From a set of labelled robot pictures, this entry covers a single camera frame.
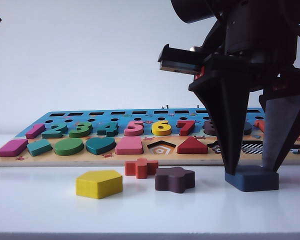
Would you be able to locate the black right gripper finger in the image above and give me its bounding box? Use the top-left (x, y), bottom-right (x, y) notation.
top-left (258, 65), bottom-right (300, 173)
top-left (188, 53), bottom-right (251, 176)

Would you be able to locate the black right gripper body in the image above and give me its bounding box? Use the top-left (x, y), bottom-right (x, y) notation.
top-left (201, 0), bottom-right (300, 74)

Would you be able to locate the navy square block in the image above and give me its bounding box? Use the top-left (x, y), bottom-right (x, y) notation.
top-left (224, 164), bottom-right (280, 193)

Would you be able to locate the orange-red number ten piece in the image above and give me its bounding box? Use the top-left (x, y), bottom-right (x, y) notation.
top-left (254, 120), bottom-right (266, 133)

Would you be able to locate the dark brown number eight piece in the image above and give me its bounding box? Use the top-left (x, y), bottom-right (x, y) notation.
top-left (203, 120), bottom-right (218, 136)

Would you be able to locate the red number seven piece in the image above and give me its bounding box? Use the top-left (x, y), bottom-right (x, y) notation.
top-left (177, 120), bottom-right (199, 137)

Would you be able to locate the red triangle block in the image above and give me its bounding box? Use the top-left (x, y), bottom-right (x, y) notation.
top-left (176, 136), bottom-right (209, 155)

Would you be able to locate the yellow number six piece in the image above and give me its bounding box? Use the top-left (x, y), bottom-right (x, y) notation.
top-left (151, 120), bottom-right (173, 137)

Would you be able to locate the dark brown star block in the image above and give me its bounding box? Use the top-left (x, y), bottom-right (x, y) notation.
top-left (154, 166), bottom-right (196, 195)

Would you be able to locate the pink number five piece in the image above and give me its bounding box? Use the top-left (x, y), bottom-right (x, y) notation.
top-left (123, 120), bottom-right (146, 137)

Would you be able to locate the pink trapezoid block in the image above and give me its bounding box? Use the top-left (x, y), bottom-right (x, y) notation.
top-left (114, 136), bottom-right (144, 156)

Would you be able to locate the orange cross block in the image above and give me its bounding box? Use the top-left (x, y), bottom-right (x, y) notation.
top-left (124, 158), bottom-right (159, 180)

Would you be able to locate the magenta number one piece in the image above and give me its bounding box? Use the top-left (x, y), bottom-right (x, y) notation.
top-left (25, 123), bottom-right (46, 140)

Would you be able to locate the teal number four piece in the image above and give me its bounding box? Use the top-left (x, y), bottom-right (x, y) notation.
top-left (96, 121), bottom-right (120, 138)

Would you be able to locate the teal number two piece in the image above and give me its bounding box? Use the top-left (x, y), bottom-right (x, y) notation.
top-left (41, 121), bottom-right (69, 139)

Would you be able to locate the magenta rectangle block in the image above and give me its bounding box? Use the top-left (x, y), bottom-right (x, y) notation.
top-left (0, 139), bottom-right (29, 158)

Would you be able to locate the teal heart block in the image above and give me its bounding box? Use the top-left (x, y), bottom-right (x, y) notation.
top-left (85, 136), bottom-right (116, 156)

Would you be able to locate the teal parallelogram block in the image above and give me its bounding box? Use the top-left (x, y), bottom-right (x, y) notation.
top-left (26, 138), bottom-right (54, 157)

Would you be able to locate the green number three piece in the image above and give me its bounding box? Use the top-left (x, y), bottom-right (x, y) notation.
top-left (69, 121), bottom-right (94, 138)

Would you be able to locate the green oval block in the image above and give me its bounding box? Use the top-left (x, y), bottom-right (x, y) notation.
top-left (53, 137), bottom-right (86, 157)

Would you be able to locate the wooden number shape puzzle board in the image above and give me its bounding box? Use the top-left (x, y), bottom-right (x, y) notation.
top-left (0, 107), bottom-right (300, 168)

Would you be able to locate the yellow pentagon block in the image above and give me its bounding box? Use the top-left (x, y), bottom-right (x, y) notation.
top-left (75, 169), bottom-right (124, 200)

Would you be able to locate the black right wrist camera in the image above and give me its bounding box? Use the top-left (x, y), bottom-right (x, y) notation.
top-left (157, 43), bottom-right (207, 76)

